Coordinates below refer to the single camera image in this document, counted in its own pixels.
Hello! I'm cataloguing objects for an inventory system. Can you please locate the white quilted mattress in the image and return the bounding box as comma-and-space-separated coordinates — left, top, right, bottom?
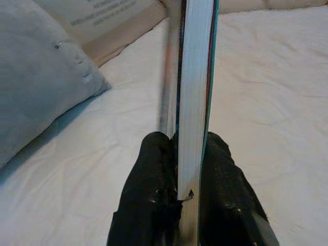
0, 10, 328, 246

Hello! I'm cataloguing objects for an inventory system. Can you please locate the printed floral headboard cushion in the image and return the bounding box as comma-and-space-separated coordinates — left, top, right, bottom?
33, 0, 171, 68

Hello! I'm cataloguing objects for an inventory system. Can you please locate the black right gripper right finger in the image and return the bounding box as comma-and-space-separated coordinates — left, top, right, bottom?
200, 131, 279, 246

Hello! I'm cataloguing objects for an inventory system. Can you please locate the teal covered book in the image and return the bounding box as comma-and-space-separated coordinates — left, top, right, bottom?
156, 0, 221, 206

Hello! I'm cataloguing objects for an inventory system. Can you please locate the grey little bear pillow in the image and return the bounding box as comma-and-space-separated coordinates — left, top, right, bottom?
0, 0, 113, 166

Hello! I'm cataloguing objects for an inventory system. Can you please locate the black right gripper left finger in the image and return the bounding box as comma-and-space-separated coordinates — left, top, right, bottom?
107, 131, 183, 246

